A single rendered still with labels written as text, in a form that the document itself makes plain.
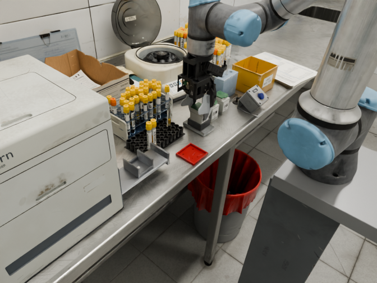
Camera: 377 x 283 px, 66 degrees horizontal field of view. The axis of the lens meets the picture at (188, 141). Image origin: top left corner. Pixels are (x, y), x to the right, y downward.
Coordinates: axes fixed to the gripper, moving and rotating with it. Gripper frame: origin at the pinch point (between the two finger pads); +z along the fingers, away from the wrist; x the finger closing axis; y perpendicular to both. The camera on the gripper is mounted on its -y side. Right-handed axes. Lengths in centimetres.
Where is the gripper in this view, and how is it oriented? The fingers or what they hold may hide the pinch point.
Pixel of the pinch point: (200, 112)
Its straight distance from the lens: 93.4
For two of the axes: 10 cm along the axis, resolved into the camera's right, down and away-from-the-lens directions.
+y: -6.5, 4.4, -6.2
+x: 7.6, 4.3, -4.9
